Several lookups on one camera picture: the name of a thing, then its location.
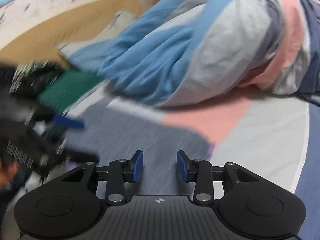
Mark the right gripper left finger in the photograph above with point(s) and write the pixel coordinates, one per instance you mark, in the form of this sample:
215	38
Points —
120	172

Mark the person right hand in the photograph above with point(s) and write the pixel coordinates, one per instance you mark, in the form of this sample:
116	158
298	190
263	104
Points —
8	173

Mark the grey knit sweater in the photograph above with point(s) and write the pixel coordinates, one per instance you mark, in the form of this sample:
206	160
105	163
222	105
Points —
115	135

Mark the striped crumpled duvet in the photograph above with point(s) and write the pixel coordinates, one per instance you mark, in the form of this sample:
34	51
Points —
182	52

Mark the dark clothes pile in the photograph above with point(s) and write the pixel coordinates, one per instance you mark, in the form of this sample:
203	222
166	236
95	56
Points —
29	80

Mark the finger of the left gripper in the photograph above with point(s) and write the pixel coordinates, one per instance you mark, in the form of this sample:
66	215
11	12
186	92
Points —
66	122

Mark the folded purple garment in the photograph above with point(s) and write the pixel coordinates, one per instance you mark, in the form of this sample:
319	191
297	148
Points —
211	149

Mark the green cloth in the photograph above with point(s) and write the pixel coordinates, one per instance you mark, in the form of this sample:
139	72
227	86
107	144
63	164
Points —
69	88

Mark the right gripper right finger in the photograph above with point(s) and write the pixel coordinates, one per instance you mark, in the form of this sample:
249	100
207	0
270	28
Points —
197	171

